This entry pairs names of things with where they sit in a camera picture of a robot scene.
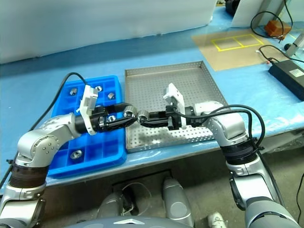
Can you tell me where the silver right robot leg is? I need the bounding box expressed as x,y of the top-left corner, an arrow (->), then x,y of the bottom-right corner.
162,177 -> 194,226

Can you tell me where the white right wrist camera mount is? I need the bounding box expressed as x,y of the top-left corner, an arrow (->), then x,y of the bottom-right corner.
162,82 -> 187,130

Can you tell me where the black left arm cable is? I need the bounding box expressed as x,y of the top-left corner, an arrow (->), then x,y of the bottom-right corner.
0,72 -> 89,188

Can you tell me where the grey stand post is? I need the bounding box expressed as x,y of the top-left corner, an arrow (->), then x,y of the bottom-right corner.
284,30 -> 304,61

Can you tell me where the blue compartment tray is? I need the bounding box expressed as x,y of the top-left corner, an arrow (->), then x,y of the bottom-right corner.
47,75 -> 128,179

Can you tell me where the silver left robot leg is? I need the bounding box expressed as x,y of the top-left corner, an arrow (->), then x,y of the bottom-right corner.
97,191 -> 129,219

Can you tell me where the small white board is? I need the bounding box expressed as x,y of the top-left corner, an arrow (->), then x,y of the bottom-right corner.
231,0 -> 270,28

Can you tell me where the thin white floor wire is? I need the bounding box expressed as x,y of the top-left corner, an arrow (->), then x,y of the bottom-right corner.
121,181 -> 152,214

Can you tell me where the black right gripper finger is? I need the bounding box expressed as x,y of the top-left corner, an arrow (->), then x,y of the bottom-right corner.
144,110 -> 168,120
140,119 -> 170,129

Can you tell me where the grey robot torso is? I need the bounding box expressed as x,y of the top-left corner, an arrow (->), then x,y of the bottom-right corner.
71,215 -> 183,228

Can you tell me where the black background device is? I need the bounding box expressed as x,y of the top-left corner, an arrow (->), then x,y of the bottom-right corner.
225,0 -> 238,17

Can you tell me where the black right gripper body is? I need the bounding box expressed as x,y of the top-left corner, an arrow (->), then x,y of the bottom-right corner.
165,104 -> 183,132

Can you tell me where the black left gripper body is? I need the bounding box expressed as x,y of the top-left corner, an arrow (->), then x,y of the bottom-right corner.
91,106 -> 109,133

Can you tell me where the white shoe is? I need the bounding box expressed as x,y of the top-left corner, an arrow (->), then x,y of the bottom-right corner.
207,212 -> 226,228

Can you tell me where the silver robot leg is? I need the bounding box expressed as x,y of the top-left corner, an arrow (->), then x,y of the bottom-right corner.
162,177 -> 194,226
97,191 -> 129,219

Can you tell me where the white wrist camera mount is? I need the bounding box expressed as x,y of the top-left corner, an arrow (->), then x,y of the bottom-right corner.
76,84 -> 99,136
162,82 -> 187,130

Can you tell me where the black power adapter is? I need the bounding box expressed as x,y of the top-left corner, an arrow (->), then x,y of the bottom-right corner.
267,59 -> 304,102

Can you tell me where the orange-brown block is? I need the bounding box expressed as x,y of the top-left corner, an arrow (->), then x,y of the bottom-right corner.
265,20 -> 292,38

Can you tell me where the black adapter cable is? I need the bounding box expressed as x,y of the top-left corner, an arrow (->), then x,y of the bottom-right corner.
258,44 -> 287,65

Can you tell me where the perforated steel tray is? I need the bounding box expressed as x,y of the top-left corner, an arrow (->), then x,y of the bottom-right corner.
123,60 -> 229,153

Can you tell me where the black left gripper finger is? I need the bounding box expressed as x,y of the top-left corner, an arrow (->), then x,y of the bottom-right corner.
105,102 -> 138,117
104,116 -> 140,131

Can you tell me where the large white foam board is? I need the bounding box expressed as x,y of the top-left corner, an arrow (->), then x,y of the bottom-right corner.
0,0 -> 218,65

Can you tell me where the black looped cable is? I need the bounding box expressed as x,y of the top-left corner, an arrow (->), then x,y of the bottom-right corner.
250,11 -> 290,38

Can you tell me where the brown mat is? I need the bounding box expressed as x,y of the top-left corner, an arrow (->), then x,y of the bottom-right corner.
191,30 -> 282,72

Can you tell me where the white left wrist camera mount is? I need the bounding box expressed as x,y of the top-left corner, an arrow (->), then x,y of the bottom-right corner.
76,84 -> 99,136

